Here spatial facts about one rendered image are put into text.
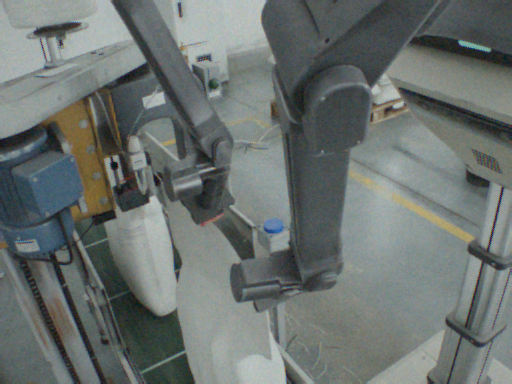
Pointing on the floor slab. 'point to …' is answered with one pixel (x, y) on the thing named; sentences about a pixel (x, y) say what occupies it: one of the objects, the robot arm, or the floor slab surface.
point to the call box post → (279, 325)
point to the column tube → (43, 272)
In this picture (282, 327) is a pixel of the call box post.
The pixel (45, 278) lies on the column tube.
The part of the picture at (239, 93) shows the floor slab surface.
